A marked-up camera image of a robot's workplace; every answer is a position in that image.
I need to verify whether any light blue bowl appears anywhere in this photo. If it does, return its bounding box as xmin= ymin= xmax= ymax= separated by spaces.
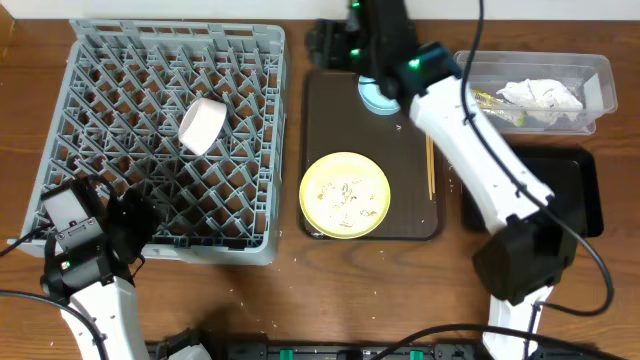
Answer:
xmin=358 ymin=76 xmax=401 ymax=116

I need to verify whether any green yellow snack wrapper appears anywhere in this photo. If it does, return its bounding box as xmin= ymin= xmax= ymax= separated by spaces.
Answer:
xmin=472 ymin=89 xmax=526 ymax=128

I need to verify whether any white tissue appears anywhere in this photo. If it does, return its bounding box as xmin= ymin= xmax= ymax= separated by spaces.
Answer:
xmin=496 ymin=79 xmax=583 ymax=126

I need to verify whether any white pink bowl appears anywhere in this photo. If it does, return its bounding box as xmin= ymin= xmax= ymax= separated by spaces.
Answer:
xmin=178 ymin=98 xmax=227 ymax=156

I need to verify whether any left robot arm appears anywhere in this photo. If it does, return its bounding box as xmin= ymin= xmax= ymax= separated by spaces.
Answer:
xmin=41 ymin=175 xmax=161 ymax=359

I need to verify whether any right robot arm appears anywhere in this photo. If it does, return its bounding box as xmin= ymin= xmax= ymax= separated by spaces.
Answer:
xmin=307 ymin=0 xmax=580 ymax=359

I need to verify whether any clear plastic waste bin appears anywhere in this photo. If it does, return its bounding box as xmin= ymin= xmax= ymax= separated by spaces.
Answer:
xmin=469 ymin=51 xmax=618 ymax=135

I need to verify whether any dark brown serving tray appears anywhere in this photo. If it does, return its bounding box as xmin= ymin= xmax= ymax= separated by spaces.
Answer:
xmin=300 ymin=69 xmax=445 ymax=241

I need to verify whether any wooden chopstick left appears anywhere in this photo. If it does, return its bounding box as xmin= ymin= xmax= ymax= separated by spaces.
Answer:
xmin=425 ymin=136 xmax=433 ymax=200

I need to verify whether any wooden chopstick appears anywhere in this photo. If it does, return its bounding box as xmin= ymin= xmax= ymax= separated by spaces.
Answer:
xmin=428 ymin=137 xmax=436 ymax=196
xmin=425 ymin=136 xmax=433 ymax=200

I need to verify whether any wooden chopstick right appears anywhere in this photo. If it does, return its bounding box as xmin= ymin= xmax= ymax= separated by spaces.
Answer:
xmin=428 ymin=137 xmax=436 ymax=196

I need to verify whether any yellow dirty plate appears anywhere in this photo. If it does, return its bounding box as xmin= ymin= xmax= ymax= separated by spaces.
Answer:
xmin=298 ymin=152 xmax=391 ymax=239

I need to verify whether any black rectangular tray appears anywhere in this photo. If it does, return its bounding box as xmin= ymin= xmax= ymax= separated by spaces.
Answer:
xmin=512 ymin=145 xmax=604 ymax=238

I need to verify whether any grey plastic dish rack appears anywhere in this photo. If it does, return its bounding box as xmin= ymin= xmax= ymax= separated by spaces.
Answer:
xmin=22 ymin=19 xmax=288 ymax=266

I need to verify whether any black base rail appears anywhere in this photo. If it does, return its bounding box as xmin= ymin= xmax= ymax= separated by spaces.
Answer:
xmin=147 ymin=327 xmax=621 ymax=360

